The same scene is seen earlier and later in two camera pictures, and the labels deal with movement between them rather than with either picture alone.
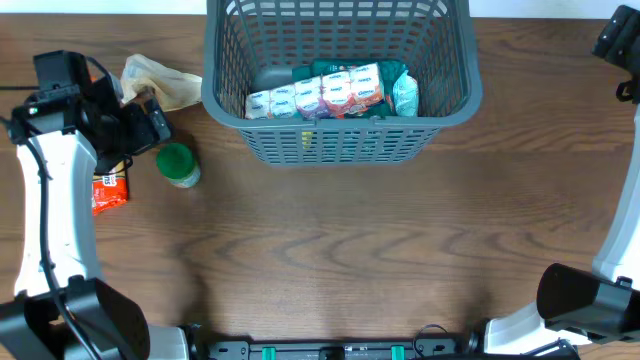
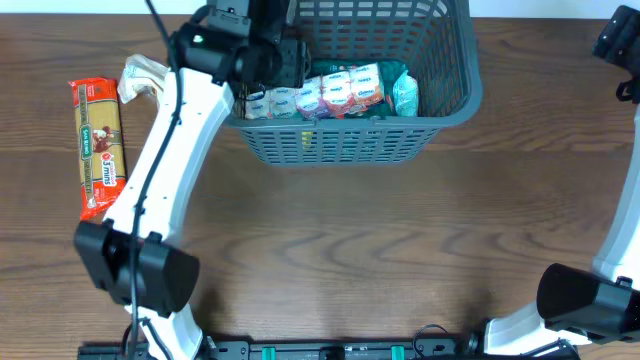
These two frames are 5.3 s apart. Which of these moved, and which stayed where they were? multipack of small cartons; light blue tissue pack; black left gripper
Moved: black left gripper
Stayed: multipack of small cartons; light blue tissue pack
